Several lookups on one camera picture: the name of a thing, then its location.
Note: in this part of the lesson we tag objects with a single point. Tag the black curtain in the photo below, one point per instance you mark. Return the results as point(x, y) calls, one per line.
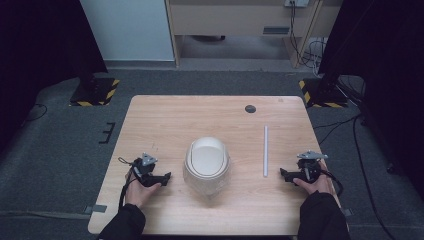
point(383, 66)
point(43, 50)

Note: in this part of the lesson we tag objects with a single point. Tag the striped black stand base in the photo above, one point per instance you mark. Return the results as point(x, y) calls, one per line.
point(321, 95)
point(95, 93)

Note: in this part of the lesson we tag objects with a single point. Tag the person's left hand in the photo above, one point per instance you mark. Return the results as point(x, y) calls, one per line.
point(138, 195)

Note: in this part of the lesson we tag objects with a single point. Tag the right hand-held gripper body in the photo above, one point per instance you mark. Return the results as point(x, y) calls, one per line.
point(308, 166)

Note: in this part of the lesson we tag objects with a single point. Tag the white straw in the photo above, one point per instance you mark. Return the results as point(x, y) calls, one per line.
point(265, 150)

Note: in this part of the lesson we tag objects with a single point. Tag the grey floor tape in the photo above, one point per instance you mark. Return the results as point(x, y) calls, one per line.
point(347, 212)
point(96, 209)

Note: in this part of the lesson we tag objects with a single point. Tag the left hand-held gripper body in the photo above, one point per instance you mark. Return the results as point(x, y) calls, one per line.
point(144, 168)

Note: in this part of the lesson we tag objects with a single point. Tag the person's right hand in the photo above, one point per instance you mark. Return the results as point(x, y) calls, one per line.
point(321, 185)

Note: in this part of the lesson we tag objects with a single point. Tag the white cup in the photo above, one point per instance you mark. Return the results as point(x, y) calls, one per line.
point(206, 165)

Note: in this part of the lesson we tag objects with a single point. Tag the light wooden desk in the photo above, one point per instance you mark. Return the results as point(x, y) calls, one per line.
point(233, 20)

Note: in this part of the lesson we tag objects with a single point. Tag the grey power strip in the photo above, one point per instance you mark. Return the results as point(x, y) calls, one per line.
point(296, 2)

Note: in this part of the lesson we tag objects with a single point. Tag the dark round table grommet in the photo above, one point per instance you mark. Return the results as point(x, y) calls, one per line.
point(250, 108)

